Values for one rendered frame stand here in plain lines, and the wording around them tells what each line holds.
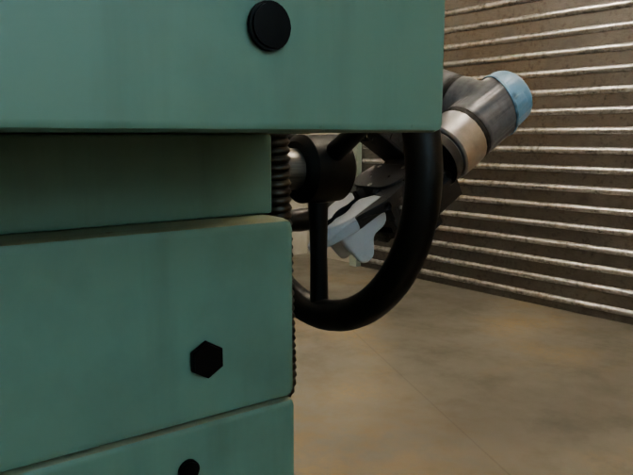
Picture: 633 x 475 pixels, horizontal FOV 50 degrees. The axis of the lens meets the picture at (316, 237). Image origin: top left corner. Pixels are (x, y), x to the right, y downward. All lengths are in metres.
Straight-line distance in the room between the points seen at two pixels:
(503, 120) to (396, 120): 0.63
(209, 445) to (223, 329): 0.05
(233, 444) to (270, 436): 0.02
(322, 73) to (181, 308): 0.13
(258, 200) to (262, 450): 0.12
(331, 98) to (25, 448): 0.18
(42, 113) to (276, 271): 0.17
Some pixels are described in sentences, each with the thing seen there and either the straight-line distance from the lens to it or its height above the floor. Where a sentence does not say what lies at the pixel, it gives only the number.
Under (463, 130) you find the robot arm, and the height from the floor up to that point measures 0.84.
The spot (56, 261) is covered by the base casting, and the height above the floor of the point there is 0.79.
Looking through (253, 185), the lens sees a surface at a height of 0.81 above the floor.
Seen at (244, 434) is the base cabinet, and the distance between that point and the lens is 0.34.
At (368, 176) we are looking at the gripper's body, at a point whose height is 0.79.
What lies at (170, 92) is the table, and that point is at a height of 0.85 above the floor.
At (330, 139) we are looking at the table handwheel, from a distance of 0.59.
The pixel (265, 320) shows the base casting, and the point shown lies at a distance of 0.33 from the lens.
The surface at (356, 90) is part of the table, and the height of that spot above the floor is 0.85.
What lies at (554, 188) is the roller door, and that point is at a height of 0.59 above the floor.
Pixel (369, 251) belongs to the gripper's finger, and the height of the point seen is 0.71.
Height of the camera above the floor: 0.84
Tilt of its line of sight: 9 degrees down
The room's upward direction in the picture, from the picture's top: straight up
